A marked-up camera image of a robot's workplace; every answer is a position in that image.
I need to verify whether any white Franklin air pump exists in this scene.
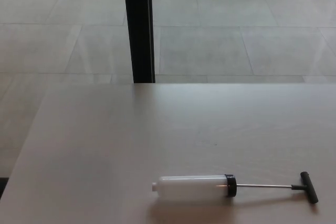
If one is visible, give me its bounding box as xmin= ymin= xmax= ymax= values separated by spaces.
xmin=151 ymin=171 xmax=319 ymax=204

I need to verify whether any black vertical frame post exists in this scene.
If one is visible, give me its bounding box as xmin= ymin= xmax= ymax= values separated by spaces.
xmin=122 ymin=0 xmax=156 ymax=84

